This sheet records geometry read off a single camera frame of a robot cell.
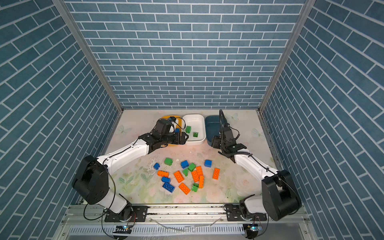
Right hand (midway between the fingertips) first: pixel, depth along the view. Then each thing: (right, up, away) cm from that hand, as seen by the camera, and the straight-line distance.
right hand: (215, 137), depth 89 cm
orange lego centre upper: (-10, -20, -1) cm, 22 cm away
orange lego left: (-31, -21, -4) cm, 37 cm away
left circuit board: (-47, -44, -17) cm, 66 cm away
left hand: (-19, +1, -3) cm, 19 cm away
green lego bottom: (-12, -27, -8) cm, 30 cm away
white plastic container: (-13, +4, +18) cm, 23 cm away
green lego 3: (-18, -20, -2) cm, 27 cm away
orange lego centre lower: (-12, -23, -3) cm, 26 cm away
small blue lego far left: (-36, -17, 0) cm, 40 cm away
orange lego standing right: (-9, -24, -7) cm, 27 cm away
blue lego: (-19, -17, +1) cm, 25 cm away
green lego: (-18, +4, +16) cm, 24 cm away
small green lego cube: (-12, 0, +14) cm, 18 cm away
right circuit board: (+16, -43, -18) cm, 49 cm away
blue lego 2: (-4, -16, +1) cm, 17 cm away
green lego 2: (-14, -18, -1) cm, 23 cm away
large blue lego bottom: (-27, -27, -7) cm, 39 cm away
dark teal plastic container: (0, +6, +19) cm, 20 cm away
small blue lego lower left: (-29, -24, -5) cm, 38 cm away
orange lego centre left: (-22, -22, -4) cm, 31 cm away
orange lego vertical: (0, -21, -2) cm, 21 cm away
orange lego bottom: (-18, -28, -7) cm, 34 cm away
